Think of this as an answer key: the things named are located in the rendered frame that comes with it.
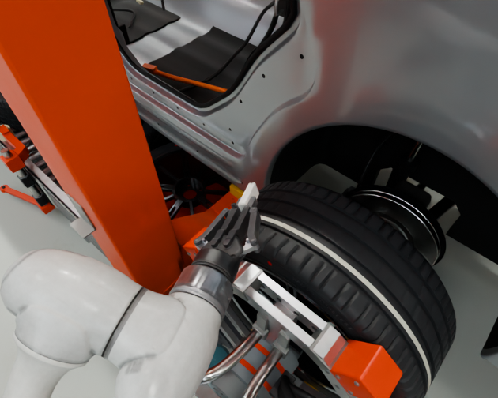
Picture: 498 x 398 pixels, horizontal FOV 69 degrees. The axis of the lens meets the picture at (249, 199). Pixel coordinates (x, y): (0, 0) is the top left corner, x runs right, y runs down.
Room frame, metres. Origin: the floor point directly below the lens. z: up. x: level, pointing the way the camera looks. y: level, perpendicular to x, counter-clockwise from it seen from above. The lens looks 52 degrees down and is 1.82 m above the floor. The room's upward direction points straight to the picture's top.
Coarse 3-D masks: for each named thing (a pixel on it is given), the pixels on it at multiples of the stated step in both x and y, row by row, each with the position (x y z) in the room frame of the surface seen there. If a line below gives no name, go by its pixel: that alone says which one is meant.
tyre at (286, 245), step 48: (288, 192) 0.56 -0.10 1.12; (336, 192) 0.52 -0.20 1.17; (288, 240) 0.39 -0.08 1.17; (336, 240) 0.39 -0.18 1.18; (384, 240) 0.40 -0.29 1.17; (336, 288) 0.28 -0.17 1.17; (384, 288) 0.30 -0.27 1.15; (432, 288) 0.31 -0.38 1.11; (384, 336) 0.21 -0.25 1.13; (432, 336) 0.23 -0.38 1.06
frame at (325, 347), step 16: (240, 272) 0.35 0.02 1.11; (256, 272) 0.34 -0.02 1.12; (240, 288) 0.31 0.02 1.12; (256, 288) 0.32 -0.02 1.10; (272, 288) 0.31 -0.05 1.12; (256, 304) 0.28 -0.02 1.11; (288, 304) 0.28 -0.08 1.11; (272, 320) 0.25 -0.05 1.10; (288, 320) 0.24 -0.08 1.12; (304, 320) 0.25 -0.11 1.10; (320, 320) 0.24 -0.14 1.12; (304, 336) 0.21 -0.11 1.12; (320, 336) 0.21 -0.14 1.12; (336, 336) 0.21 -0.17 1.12; (320, 352) 0.18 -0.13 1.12; (336, 352) 0.19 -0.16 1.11; (320, 368) 0.17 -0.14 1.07; (304, 384) 0.22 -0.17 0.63; (336, 384) 0.14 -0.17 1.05
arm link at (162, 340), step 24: (144, 288) 0.21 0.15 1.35; (144, 312) 0.17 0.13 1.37; (168, 312) 0.17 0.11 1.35; (192, 312) 0.18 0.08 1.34; (216, 312) 0.19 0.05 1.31; (120, 336) 0.14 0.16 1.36; (144, 336) 0.14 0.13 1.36; (168, 336) 0.14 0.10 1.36; (192, 336) 0.14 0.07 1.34; (216, 336) 0.15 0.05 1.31; (120, 360) 0.12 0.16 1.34; (144, 360) 0.11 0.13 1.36; (168, 360) 0.11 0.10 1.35; (192, 360) 0.12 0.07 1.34; (120, 384) 0.09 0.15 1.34; (144, 384) 0.09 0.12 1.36; (168, 384) 0.09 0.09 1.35; (192, 384) 0.09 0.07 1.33
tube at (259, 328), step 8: (264, 320) 0.26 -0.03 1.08; (256, 328) 0.26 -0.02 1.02; (264, 328) 0.25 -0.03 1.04; (248, 336) 0.24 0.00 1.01; (256, 336) 0.24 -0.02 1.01; (264, 336) 0.24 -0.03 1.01; (240, 344) 0.23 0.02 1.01; (248, 344) 0.23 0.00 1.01; (232, 352) 0.21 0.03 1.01; (240, 352) 0.21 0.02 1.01; (224, 360) 0.20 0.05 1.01; (232, 360) 0.20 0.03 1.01; (216, 368) 0.18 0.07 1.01; (224, 368) 0.18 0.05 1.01; (208, 376) 0.16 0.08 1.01; (216, 376) 0.17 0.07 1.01
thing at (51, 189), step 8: (0, 144) 1.53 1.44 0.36; (8, 144) 1.50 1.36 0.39; (32, 168) 1.31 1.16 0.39; (32, 176) 1.29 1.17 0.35; (40, 176) 1.25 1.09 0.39; (40, 184) 1.21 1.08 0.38; (48, 184) 1.20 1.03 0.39; (48, 192) 1.19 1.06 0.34; (56, 192) 1.15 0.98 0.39; (56, 200) 1.14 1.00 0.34; (64, 200) 1.10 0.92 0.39; (64, 208) 1.09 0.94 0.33; (72, 208) 1.04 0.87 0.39; (72, 216) 1.04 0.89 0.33
